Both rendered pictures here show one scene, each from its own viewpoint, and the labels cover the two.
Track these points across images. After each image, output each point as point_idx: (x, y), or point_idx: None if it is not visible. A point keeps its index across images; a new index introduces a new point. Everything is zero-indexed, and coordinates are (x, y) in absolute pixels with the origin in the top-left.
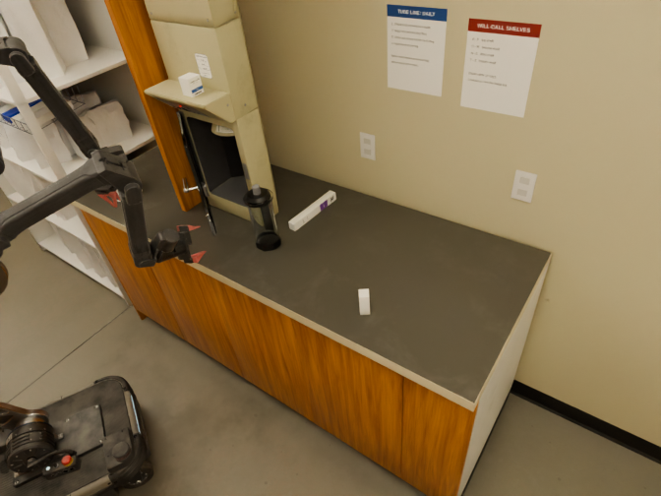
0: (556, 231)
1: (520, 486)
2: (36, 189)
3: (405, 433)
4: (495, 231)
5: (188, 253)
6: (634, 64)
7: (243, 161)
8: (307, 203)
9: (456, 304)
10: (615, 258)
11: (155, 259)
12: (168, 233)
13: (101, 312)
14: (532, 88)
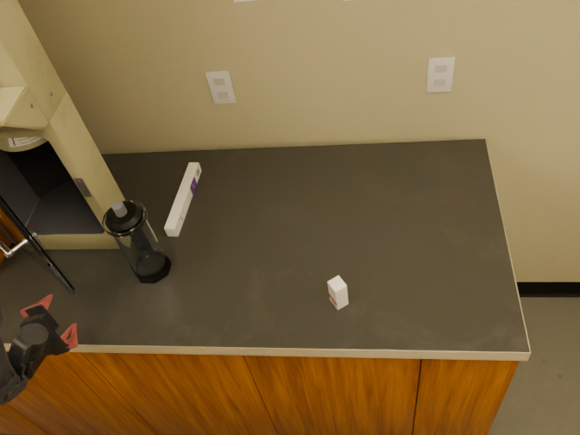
0: (484, 113)
1: (516, 387)
2: None
3: (420, 409)
4: (412, 137)
5: (60, 342)
6: None
7: (75, 176)
8: (167, 191)
9: (433, 243)
10: (551, 120)
11: (26, 378)
12: (28, 333)
13: None
14: None
